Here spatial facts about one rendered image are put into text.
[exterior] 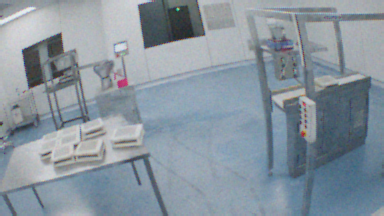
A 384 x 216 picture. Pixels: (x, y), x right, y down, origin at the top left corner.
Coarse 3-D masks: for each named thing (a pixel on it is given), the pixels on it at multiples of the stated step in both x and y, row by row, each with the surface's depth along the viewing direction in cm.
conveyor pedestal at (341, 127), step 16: (352, 96) 279; (368, 96) 285; (320, 112) 277; (336, 112) 281; (352, 112) 286; (368, 112) 291; (288, 128) 289; (320, 128) 282; (336, 128) 287; (352, 128) 293; (288, 144) 296; (304, 144) 283; (320, 144) 288; (336, 144) 293; (352, 144) 299; (288, 160) 301; (304, 160) 289; (320, 160) 294
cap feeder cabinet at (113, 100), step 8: (128, 80) 489; (96, 88) 495; (104, 88) 476; (112, 88) 465; (120, 88) 454; (128, 88) 457; (96, 96) 448; (104, 96) 452; (112, 96) 455; (120, 96) 458; (128, 96) 460; (104, 104) 454; (112, 104) 457; (120, 104) 460; (128, 104) 463; (136, 104) 466; (104, 112) 457; (112, 112) 460; (120, 112) 463; (128, 112) 466; (136, 112) 469; (128, 120) 469; (136, 120) 472
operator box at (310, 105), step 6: (300, 102) 190; (306, 102) 180; (312, 102) 178; (306, 108) 182; (312, 108) 177; (300, 114) 194; (312, 114) 178; (312, 120) 179; (300, 126) 197; (312, 126) 180; (300, 132) 199; (312, 132) 182; (306, 138) 189; (312, 138) 183
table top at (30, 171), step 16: (80, 128) 304; (112, 128) 287; (32, 144) 283; (16, 160) 245; (32, 160) 241; (48, 160) 236; (96, 160) 226; (112, 160) 223; (128, 160) 224; (16, 176) 210; (32, 176) 208; (48, 176) 206; (64, 176) 207; (0, 192) 184
